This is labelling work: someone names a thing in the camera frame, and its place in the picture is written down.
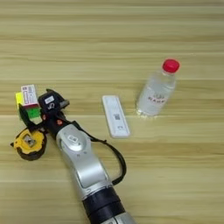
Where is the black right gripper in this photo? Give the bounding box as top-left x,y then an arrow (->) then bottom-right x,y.
17,87 -> 73,140

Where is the yellow black tape measure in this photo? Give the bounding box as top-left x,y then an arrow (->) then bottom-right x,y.
10,127 -> 48,162

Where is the white rectangular device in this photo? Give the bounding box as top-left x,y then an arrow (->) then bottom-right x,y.
101,94 -> 131,139

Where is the clear bottle with red cap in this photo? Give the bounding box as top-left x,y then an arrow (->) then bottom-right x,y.
135,58 -> 181,118

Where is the multicolour puzzle cube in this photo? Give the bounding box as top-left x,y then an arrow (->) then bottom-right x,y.
14,91 -> 41,121

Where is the small white pink box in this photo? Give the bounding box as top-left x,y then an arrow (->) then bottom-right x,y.
19,84 -> 39,107

